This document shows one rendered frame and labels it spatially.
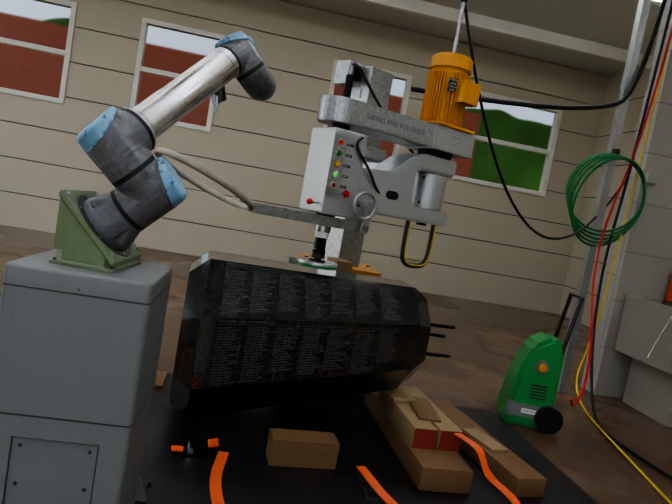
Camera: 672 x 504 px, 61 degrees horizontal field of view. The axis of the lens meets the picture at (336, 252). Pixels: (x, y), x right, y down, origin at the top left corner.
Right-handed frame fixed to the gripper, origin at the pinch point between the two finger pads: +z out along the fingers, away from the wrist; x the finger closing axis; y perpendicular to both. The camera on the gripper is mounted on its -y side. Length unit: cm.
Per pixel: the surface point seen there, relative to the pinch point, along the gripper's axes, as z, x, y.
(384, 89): -92, 20, -106
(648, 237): -130, 196, -289
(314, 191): 4, 50, -42
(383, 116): -45, 62, -44
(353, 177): -11, 63, -46
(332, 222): 13, 61, -53
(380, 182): -18, 70, -61
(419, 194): -30, 80, -92
